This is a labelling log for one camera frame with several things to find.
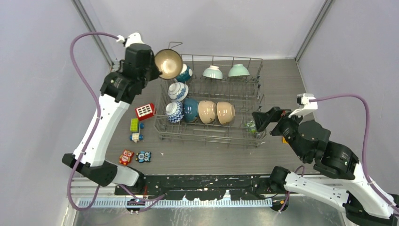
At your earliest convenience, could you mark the teal white bowl back left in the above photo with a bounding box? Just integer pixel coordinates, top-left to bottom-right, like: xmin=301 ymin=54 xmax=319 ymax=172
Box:
xmin=176 ymin=64 xmax=193 ymax=83

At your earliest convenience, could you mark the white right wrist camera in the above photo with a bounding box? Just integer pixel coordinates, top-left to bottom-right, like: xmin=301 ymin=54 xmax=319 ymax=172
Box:
xmin=288 ymin=93 xmax=318 ymax=118

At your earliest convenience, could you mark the dark teal glazed bowl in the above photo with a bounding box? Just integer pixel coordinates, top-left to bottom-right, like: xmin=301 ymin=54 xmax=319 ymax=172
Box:
xmin=183 ymin=98 xmax=199 ymax=123

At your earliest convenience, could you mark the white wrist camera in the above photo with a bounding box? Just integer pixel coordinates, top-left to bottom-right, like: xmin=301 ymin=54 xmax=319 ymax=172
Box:
xmin=116 ymin=32 xmax=144 ymax=48
xmin=288 ymin=93 xmax=318 ymax=118

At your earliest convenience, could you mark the red white toy window block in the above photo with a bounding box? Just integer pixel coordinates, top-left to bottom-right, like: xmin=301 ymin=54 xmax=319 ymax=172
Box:
xmin=135 ymin=103 xmax=156 ymax=121

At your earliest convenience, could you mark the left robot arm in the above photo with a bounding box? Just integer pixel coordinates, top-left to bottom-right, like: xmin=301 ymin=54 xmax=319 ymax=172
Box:
xmin=62 ymin=43 xmax=160 ymax=195

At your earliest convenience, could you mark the grey wire dish rack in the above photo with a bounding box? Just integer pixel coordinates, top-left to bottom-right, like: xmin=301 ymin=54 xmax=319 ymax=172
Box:
xmin=155 ymin=53 xmax=266 ymax=146

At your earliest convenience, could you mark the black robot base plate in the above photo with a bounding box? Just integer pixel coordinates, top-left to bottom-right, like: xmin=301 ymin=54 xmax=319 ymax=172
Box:
xmin=114 ymin=174 xmax=287 ymax=201

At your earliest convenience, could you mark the mint green bowl right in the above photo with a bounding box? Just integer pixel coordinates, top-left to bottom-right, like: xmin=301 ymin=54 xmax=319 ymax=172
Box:
xmin=228 ymin=64 xmax=250 ymax=77

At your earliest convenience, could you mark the brown patterned bowl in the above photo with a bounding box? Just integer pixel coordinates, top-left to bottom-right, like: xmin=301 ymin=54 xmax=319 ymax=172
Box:
xmin=154 ymin=48 xmax=183 ymax=80

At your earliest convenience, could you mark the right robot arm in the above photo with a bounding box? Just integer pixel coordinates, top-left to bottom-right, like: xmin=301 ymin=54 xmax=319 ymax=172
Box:
xmin=252 ymin=107 xmax=399 ymax=226

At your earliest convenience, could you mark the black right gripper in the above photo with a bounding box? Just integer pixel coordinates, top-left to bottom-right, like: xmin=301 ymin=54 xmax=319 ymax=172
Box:
xmin=250 ymin=105 xmax=306 ymax=160

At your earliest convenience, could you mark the white bowl blue floral pattern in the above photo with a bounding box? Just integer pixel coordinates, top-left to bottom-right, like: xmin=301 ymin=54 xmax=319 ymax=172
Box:
xmin=168 ymin=82 xmax=189 ymax=102

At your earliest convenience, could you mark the green owl toy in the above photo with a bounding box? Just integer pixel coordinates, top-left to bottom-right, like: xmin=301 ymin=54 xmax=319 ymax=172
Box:
xmin=246 ymin=120 xmax=257 ymax=134

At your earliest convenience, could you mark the green toy block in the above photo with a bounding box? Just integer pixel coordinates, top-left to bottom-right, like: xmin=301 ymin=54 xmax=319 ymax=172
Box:
xmin=129 ymin=118 xmax=140 ymax=133

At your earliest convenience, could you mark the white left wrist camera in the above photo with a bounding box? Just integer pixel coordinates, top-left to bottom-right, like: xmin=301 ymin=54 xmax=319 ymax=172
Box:
xmin=116 ymin=32 xmax=144 ymax=48

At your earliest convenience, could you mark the white bowl blue zigzag pattern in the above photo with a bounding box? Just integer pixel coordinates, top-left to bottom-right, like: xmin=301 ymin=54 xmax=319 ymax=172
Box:
xmin=165 ymin=102 xmax=184 ymax=123

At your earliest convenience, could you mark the pale green bowl middle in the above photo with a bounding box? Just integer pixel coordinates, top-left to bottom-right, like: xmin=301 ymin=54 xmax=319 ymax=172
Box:
xmin=202 ymin=65 xmax=223 ymax=80

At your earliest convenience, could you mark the beige ceramic bowl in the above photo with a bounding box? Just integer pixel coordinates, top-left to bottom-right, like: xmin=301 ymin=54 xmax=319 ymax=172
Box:
xmin=198 ymin=100 xmax=216 ymax=124
xmin=216 ymin=101 xmax=235 ymax=125

